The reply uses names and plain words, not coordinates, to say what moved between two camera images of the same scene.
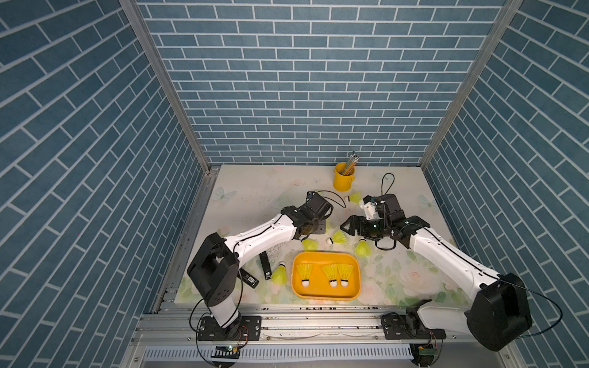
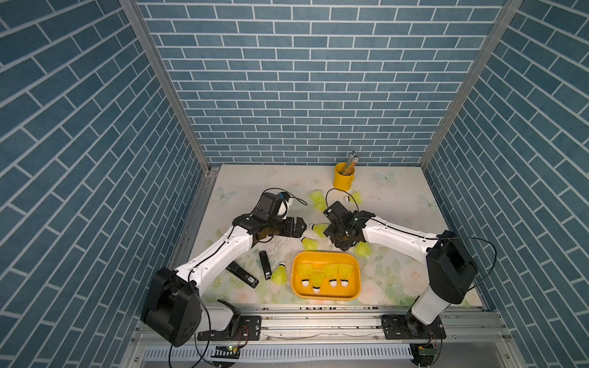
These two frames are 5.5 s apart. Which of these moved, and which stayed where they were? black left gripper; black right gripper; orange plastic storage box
Moved: black right gripper; black left gripper
Stayed: orange plastic storage box
